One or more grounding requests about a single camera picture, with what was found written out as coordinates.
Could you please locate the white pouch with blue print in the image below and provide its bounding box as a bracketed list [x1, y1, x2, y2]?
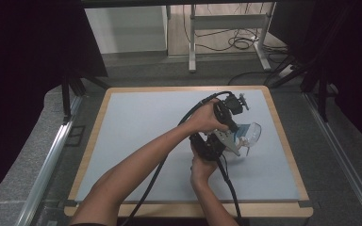
[235, 123, 252, 147]

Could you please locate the wooden table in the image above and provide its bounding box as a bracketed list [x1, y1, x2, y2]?
[63, 85, 314, 218]

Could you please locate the aluminium rail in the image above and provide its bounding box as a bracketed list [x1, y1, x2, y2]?
[303, 92, 362, 225]
[13, 95, 84, 226]

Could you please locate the left hand-held gripper black cable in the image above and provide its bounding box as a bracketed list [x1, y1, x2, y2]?
[121, 90, 234, 226]

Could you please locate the black floor cable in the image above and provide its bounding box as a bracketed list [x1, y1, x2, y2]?
[227, 71, 272, 87]

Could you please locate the hand-held gripper black cable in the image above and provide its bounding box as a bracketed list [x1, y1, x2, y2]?
[216, 154, 243, 226]
[121, 90, 234, 226]

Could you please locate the black tripod stand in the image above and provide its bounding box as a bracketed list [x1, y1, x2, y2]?
[263, 53, 332, 123]
[60, 70, 111, 123]

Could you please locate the clear glass jug beige handle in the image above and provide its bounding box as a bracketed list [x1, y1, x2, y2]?
[232, 121, 262, 157]

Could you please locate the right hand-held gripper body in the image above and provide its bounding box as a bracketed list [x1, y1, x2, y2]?
[189, 129, 241, 162]

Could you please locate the dark curtain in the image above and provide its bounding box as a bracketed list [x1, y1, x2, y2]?
[0, 0, 109, 208]
[268, 0, 362, 154]

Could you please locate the pale blue table mat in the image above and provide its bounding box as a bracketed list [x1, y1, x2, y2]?
[74, 89, 301, 202]

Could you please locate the white metal desk frame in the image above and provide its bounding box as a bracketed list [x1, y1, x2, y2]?
[188, 3, 277, 73]

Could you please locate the white power strip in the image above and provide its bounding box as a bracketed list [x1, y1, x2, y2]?
[276, 64, 296, 79]

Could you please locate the white cabinet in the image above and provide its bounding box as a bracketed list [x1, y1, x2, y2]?
[84, 5, 169, 55]

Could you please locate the tangle of black floor cables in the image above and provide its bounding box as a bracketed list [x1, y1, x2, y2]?
[197, 27, 290, 54]

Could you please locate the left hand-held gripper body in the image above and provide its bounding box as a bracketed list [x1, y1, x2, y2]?
[213, 92, 250, 124]

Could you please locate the person's right hand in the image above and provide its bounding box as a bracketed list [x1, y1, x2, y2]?
[189, 147, 218, 187]

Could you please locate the person's left hand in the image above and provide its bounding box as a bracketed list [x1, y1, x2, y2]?
[187, 97, 229, 135]

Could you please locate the right hand-held gripper black cable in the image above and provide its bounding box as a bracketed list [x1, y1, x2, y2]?
[216, 154, 243, 226]

